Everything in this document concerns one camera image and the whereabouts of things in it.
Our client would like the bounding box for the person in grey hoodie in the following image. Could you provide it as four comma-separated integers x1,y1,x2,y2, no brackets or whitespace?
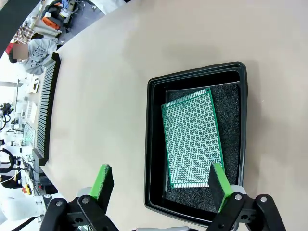
9,38,58,75

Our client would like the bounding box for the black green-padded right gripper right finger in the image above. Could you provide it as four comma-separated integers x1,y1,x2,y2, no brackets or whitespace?
206,162,287,231

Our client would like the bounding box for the black plastic tray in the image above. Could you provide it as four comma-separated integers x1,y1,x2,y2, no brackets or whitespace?
143,61,248,228

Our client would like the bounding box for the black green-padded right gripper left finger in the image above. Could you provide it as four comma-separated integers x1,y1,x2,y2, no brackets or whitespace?
38,164,118,231

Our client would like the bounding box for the dark board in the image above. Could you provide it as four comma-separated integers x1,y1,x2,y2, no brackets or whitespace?
0,0,42,56

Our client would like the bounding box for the orange black bag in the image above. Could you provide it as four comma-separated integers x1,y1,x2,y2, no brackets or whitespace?
41,11,64,31

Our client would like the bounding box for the black foam pad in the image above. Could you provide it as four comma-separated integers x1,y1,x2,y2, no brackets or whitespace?
163,81,241,214

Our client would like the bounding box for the black slotted PCB rack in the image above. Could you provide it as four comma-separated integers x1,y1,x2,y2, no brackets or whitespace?
32,52,61,167

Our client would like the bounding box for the person in plaid shirt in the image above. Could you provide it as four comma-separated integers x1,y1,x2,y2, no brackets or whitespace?
13,25,36,43

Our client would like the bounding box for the green perforated PCB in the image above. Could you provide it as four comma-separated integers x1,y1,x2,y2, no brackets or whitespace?
160,87,227,189

